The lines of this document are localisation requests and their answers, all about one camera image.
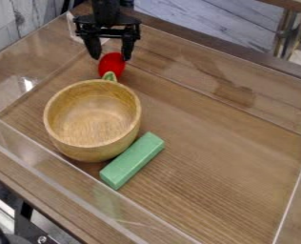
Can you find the metal table leg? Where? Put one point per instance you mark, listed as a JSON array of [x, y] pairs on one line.
[[288, 35]]

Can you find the wooden bowl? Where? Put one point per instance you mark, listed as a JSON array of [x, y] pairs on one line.
[[93, 119]]

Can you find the red plush fruit green stem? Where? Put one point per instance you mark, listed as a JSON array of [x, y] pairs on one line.
[[111, 66]]

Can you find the clear acrylic tray wall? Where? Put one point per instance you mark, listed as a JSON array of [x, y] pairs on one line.
[[91, 211]]

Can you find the black table frame bracket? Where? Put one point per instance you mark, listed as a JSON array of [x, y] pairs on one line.
[[26, 229]]

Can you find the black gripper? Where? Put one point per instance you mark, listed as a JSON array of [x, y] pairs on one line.
[[110, 23]]

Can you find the green rectangular block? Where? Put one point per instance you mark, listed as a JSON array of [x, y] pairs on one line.
[[132, 161]]

